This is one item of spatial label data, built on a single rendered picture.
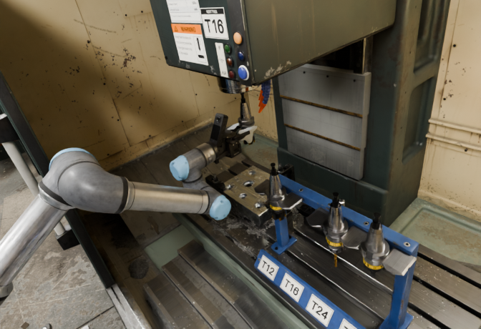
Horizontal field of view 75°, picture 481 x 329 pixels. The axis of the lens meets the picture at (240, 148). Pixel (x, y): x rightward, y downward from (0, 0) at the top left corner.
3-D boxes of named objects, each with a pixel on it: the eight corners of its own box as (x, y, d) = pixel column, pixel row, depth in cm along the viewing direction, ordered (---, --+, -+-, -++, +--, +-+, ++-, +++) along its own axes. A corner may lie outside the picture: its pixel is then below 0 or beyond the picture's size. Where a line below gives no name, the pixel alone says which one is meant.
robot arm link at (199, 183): (199, 214, 108) (192, 189, 102) (184, 199, 116) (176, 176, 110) (217, 202, 111) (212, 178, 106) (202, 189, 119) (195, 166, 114)
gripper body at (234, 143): (230, 146, 124) (206, 159, 117) (226, 126, 119) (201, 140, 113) (243, 151, 118) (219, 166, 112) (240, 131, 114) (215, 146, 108)
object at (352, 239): (355, 252, 76) (355, 250, 76) (336, 242, 80) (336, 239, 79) (371, 237, 79) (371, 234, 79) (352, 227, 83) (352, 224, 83)
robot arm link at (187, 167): (172, 179, 109) (164, 158, 105) (197, 164, 115) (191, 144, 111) (184, 187, 104) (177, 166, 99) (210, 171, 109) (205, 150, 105)
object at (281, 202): (288, 212, 92) (288, 210, 91) (275, 204, 95) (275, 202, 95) (303, 200, 95) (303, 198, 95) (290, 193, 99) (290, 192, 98)
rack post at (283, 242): (279, 256, 117) (271, 194, 102) (269, 248, 121) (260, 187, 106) (297, 241, 122) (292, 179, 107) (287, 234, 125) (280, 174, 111)
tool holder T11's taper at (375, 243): (388, 244, 75) (390, 224, 71) (379, 256, 72) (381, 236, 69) (370, 235, 78) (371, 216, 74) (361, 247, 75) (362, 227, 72)
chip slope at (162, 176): (156, 267, 157) (140, 229, 144) (110, 209, 204) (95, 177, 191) (279, 183, 201) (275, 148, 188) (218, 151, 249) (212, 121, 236)
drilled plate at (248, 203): (260, 224, 127) (258, 215, 124) (217, 195, 147) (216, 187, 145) (298, 197, 138) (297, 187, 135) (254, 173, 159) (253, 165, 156)
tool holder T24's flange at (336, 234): (352, 230, 83) (353, 224, 82) (338, 243, 80) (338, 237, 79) (332, 219, 88) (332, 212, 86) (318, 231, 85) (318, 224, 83)
